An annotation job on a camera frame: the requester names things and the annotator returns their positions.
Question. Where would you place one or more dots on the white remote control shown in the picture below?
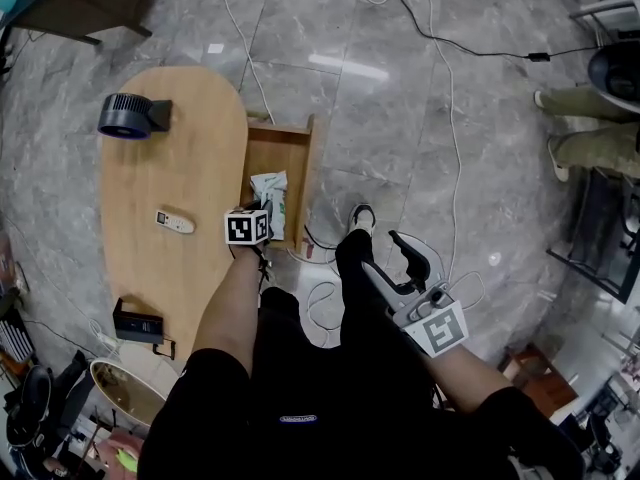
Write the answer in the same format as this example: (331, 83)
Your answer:
(175, 221)

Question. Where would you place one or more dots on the pink cloth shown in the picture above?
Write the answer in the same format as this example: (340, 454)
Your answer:
(112, 450)

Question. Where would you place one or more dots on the wooden drawer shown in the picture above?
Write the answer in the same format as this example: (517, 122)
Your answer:
(275, 153)

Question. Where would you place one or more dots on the person's right forearm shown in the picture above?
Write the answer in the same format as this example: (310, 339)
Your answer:
(465, 378)

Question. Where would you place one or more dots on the person's black trousers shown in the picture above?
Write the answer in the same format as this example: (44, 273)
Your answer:
(360, 318)

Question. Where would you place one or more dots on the black metal rack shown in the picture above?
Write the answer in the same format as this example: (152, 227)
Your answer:
(600, 238)

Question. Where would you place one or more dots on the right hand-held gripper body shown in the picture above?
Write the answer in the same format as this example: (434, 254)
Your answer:
(440, 330)

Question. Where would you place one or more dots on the person's left forearm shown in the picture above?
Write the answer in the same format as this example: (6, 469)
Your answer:
(225, 313)

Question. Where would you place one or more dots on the brown wooden stool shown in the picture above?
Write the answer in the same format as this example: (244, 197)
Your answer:
(542, 383)

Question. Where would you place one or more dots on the black metal loop stand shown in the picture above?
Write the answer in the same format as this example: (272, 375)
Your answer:
(172, 350)

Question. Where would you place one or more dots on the person's sneaker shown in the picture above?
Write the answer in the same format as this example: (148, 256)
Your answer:
(361, 220)

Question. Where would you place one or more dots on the wooden coffee table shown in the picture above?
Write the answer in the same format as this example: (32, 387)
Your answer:
(175, 168)

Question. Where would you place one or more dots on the black box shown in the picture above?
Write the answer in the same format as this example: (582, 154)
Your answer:
(137, 325)

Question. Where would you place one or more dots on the white wet wipes packet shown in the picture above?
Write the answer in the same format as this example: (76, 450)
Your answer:
(272, 183)

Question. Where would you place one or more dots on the black helmet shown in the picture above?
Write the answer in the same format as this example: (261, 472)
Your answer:
(30, 408)

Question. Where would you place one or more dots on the purple black desk fan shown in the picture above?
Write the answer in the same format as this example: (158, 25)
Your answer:
(125, 113)

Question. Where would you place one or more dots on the person's black shirt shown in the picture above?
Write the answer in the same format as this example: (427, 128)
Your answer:
(300, 448)

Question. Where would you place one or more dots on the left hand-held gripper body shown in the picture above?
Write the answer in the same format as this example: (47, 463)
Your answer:
(247, 227)

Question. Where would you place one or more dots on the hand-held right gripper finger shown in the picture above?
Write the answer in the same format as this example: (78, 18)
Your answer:
(387, 290)
(435, 265)

